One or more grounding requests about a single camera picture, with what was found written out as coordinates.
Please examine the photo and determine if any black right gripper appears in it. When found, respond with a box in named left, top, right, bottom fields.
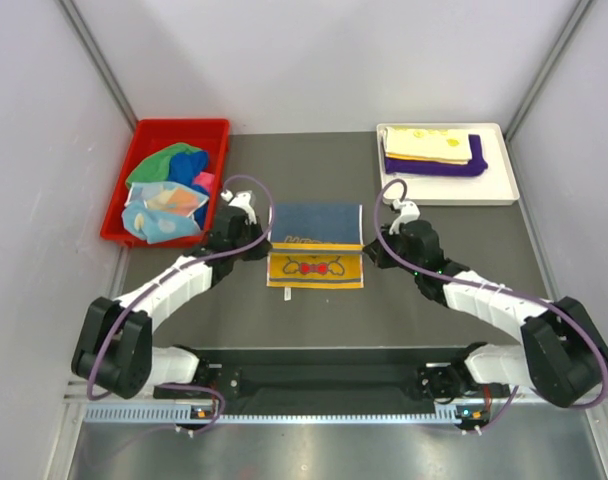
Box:
left=365, top=222, right=423, bottom=276

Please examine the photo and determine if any yellow and blue cartoon towel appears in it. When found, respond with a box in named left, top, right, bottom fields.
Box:
left=267, top=202, right=364, bottom=290

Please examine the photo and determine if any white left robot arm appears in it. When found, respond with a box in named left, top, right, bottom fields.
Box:
left=71, top=203, right=271, bottom=400

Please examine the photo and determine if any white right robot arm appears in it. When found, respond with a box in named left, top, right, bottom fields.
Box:
left=363, top=220, right=608, bottom=409

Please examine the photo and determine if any pink towel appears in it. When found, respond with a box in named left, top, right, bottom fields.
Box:
left=192, top=171, right=215, bottom=192

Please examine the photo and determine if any light blue patterned towel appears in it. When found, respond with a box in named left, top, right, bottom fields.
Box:
left=121, top=181, right=209, bottom=244

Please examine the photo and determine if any royal blue towel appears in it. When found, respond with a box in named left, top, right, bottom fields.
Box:
left=167, top=143, right=212, bottom=228

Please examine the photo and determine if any white plastic tray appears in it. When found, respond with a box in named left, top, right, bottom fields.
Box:
left=376, top=123, right=520, bottom=206

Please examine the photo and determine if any orange folded towel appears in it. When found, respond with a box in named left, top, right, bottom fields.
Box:
left=385, top=153, right=472, bottom=165

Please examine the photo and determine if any red plastic bin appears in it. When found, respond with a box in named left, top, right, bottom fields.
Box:
left=100, top=118, right=230, bottom=248

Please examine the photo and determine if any purple folded towel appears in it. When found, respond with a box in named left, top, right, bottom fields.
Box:
left=384, top=134, right=488, bottom=178

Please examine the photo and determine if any green towel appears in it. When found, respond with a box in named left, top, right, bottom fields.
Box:
left=125, top=143, right=179, bottom=188

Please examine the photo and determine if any cream folded towel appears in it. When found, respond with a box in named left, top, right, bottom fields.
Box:
left=383, top=126, right=472, bottom=159

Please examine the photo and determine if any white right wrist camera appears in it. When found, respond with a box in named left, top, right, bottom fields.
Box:
left=389, top=199, right=420, bottom=235

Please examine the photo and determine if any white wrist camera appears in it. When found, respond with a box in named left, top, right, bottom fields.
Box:
left=220, top=189, right=257, bottom=224
left=389, top=199, right=420, bottom=235

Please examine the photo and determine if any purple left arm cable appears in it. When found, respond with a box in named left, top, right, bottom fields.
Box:
left=86, top=174, right=276, bottom=436

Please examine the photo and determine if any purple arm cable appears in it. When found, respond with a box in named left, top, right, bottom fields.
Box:
left=373, top=179, right=608, bottom=434
left=86, top=174, right=276, bottom=436

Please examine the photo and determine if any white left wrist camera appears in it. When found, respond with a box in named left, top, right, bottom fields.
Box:
left=220, top=189, right=257, bottom=224

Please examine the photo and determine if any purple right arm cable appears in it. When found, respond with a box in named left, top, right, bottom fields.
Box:
left=373, top=179, right=608, bottom=434

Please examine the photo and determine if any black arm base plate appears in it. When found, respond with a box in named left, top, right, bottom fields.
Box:
left=196, top=347, right=486, bottom=415

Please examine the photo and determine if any grey slotted cable duct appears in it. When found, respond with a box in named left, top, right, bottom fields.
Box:
left=84, top=403, right=483, bottom=425

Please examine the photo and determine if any left aluminium frame post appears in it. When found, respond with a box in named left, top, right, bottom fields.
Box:
left=55, top=0, right=138, bottom=132

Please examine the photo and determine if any aluminium frame post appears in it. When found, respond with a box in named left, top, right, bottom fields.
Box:
left=55, top=0, right=138, bottom=132
left=503, top=0, right=598, bottom=141

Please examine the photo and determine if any right aluminium frame post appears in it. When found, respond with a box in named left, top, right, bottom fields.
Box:
left=503, top=0, right=598, bottom=141

